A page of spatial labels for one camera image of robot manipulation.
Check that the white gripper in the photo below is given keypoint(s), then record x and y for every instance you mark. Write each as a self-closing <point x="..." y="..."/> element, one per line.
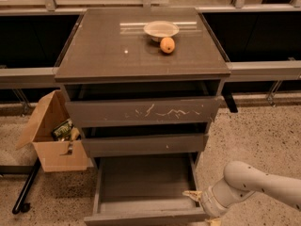
<point x="208" y="201"/>

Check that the grey bottom drawer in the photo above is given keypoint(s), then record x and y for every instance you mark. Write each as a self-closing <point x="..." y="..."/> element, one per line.
<point x="145" y="190"/>

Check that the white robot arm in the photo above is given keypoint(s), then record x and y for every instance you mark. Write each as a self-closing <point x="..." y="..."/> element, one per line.
<point x="241" y="181"/>

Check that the grey middle drawer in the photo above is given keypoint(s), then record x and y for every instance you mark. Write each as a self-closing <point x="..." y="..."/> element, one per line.
<point x="145" y="139"/>

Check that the scratched grey top drawer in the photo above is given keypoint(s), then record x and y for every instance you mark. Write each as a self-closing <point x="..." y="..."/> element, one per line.
<point x="146" y="103"/>

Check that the grey drawer cabinet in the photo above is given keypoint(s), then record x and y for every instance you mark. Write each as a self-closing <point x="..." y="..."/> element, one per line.
<point x="110" y="46"/>

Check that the brown cardboard box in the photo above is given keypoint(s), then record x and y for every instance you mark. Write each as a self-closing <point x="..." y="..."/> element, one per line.
<point x="54" y="154"/>

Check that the green snack bag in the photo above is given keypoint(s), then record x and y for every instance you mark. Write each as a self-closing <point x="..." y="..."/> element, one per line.
<point x="62" y="131"/>

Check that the orange fruit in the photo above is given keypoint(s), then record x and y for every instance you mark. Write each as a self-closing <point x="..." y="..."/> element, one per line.
<point x="167" y="45"/>

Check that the white bowl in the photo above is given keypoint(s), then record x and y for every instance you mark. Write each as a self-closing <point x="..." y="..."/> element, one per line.
<point x="158" y="30"/>

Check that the black metal floor stand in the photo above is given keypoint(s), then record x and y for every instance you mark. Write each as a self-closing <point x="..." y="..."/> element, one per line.
<point x="31" y="172"/>

